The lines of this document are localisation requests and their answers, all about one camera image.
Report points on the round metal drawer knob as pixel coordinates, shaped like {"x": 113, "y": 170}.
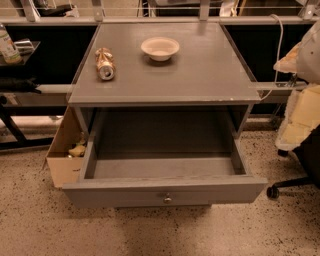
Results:
{"x": 167, "y": 199}

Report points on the black side table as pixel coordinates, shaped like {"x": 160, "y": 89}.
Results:
{"x": 9, "y": 87}

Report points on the white paper bowl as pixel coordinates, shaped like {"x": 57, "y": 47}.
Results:
{"x": 160, "y": 48}

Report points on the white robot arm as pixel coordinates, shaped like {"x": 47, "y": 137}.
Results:
{"x": 302, "y": 114}

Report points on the green label plastic bottle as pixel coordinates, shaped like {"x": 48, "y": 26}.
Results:
{"x": 9, "y": 52}

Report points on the shiny foil packet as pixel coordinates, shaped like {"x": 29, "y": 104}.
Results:
{"x": 24, "y": 46}

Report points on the crushed golden drink can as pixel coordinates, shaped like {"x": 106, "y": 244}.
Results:
{"x": 105, "y": 64}

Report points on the yellow item in box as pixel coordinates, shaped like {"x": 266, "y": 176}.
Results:
{"x": 77, "y": 151}

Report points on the open cardboard box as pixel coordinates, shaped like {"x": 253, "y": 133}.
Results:
{"x": 63, "y": 166}

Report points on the grey top drawer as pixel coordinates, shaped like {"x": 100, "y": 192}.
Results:
{"x": 135, "y": 157}

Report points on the grey drawer cabinet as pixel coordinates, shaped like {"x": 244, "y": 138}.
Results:
{"x": 205, "y": 74}

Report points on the metal rail frame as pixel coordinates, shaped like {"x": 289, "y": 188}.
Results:
{"x": 36, "y": 12}

